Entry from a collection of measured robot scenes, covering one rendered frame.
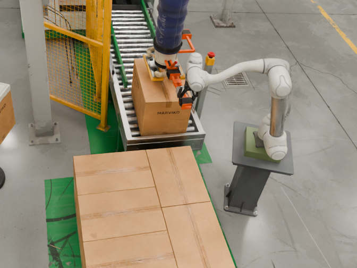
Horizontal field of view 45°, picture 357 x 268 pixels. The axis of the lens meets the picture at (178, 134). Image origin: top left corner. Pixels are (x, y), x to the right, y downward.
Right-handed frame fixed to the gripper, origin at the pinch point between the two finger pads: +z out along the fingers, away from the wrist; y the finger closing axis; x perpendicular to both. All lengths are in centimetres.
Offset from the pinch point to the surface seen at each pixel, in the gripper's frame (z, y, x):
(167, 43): -18, 5, -49
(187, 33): -2, -24, -87
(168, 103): 26.3, 2.7, -28.7
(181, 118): 44, -11, -28
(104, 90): 68, 44, -98
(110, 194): 65, 57, 27
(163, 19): -36, 10, -52
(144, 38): 68, -13, -188
